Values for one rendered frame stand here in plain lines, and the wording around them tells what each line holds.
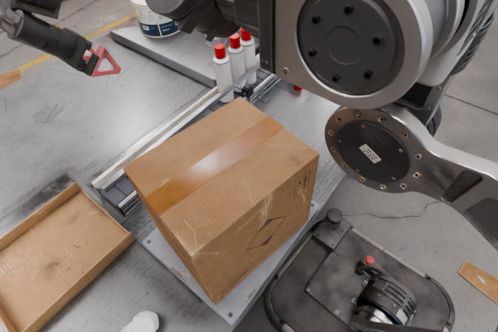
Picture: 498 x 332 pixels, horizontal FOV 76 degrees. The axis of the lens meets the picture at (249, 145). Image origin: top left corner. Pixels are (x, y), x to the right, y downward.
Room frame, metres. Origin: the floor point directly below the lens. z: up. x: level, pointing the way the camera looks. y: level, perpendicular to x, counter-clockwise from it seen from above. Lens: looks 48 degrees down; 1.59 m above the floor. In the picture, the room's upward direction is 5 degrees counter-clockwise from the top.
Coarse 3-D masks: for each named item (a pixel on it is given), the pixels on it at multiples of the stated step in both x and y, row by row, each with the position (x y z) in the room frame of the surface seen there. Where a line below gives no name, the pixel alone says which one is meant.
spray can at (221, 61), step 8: (216, 48) 0.84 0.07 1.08; (224, 48) 0.84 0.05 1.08; (216, 56) 0.84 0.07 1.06; (224, 56) 0.84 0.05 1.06; (216, 64) 0.83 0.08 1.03; (224, 64) 0.83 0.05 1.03; (216, 72) 0.83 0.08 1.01; (224, 72) 0.83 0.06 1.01; (216, 80) 0.84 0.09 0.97; (224, 80) 0.83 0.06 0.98; (224, 88) 0.83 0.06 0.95; (224, 96) 0.83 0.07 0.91; (232, 96) 0.84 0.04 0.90
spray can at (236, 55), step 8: (232, 40) 0.89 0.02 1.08; (232, 48) 0.89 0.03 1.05; (240, 48) 0.89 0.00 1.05; (232, 56) 0.88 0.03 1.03; (240, 56) 0.88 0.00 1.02; (232, 64) 0.88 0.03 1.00; (240, 64) 0.88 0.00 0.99; (232, 72) 0.88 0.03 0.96; (240, 72) 0.88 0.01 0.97; (232, 80) 0.89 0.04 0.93
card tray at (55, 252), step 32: (64, 192) 0.53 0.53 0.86; (32, 224) 0.45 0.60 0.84; (64, 224) 0.44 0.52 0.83; (96, 224) 0.43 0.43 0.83; (0, 256) 0.36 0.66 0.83; (32, 256) 0.36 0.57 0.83; (64, 256) 0.35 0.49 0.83; (96, 256) 0.34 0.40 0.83; (0, 288) 0.28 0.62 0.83; (32, 288) 0.28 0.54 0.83; (64, 288) 0.27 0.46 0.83; (0, 320) 0.20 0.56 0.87; (32, 320) 0.21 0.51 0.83
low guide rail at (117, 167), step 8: (256, 56) 1.04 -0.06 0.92; (216, 88) 0.87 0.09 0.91; (208, 96) 0.84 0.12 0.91; (192, 104) 0.79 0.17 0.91; (200, 104) 0.81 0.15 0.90; (184, 112) 0.76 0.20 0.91; (192, 112) 0.78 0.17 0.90; (176, 120) 0.73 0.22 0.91; (168, 128) 0.70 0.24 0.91; (152, 136) 0.66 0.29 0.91; (160, 136) 0.68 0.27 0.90; (144, 144) 0.64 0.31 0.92; (152, 144) 0.65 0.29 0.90; (136, 152) 0.61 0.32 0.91; (120, 160) 0.58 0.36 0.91; (128, 160) 0.59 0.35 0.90; (112, 168) 0.56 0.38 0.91; (120, 168) 0.57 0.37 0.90; (104, 176) 0.53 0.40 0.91; (96, 184) 0.51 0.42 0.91
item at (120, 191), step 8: (256, 72) 0.99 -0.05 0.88; (264, 72) 0.99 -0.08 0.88; (256, 80) 0.94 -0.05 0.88; (264, 80) 0.95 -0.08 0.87; (216, 104) 0.82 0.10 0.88; (224, 104) 0.82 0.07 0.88; (208, 112) 0.79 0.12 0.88; (120, 184) 0.53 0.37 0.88; (128, 184) 0.52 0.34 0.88; (104, 192) 0.50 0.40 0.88; (112, 192) 0.50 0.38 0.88; (120, 192) 0.50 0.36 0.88; (128, 192) 0.50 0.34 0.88; (112, 200) 0.47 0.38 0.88; (120, 200) 0.47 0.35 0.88
